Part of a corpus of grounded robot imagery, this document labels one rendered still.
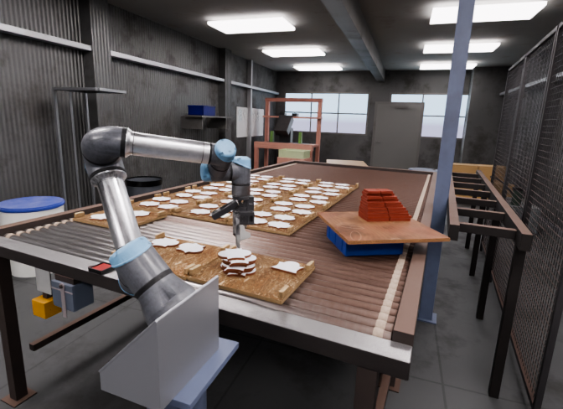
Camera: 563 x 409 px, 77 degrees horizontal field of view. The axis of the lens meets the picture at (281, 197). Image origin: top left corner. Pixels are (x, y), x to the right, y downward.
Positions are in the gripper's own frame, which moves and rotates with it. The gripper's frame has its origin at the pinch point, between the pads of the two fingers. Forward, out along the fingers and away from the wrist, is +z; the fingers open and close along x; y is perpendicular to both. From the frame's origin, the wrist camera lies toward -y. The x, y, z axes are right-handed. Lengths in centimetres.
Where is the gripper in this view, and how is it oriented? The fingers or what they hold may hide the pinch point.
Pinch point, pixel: (235, 242)
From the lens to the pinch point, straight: 149.0
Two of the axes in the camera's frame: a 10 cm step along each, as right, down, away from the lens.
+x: -2.2, -2.1, 9.5
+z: -0.3, 9.8, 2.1
